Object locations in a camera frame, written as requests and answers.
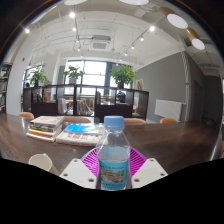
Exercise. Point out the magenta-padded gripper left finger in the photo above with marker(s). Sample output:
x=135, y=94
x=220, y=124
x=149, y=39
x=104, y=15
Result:
x=78, y=171

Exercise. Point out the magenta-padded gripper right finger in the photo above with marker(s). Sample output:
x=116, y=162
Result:
x=149, y=171

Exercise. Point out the clear blue-capped water bottle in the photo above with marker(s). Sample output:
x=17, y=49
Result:
x=113, y=160

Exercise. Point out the cream ceramic mug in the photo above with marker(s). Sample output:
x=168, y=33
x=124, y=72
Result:
x=41, y=161

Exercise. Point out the blue-covered magazine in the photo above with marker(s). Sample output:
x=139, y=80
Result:
x=80, y=133

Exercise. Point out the stack of books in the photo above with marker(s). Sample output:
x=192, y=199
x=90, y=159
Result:
x=45, y=128

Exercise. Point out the low dark shelf unit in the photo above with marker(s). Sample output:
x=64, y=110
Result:
x=43, y=108

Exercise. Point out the orange chairs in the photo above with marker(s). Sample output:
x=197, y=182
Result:
x=26, y=115

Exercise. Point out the small white-potted plant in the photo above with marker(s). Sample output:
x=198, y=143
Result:
x=73, y=73

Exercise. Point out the large leafy potted plant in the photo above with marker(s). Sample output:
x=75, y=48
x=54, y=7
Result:
x=122, y=75

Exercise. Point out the bushy potted plant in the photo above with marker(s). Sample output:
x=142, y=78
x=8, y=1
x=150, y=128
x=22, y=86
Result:
x=38, y=77

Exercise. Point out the tall dark bookshelf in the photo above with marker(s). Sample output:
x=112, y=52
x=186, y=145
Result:
x=4, y=86

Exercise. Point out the ceiling air conditioner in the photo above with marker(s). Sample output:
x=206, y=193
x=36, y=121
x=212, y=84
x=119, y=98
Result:
x=100, y=45

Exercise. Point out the round white ceiling lamps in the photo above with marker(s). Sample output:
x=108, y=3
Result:
x=177, y=21

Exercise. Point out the ceiling spotlights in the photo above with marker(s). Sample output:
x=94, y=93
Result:
x=72, y=15

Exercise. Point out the white wall radiator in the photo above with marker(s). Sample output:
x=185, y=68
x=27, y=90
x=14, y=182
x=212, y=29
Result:
x=167, y=109

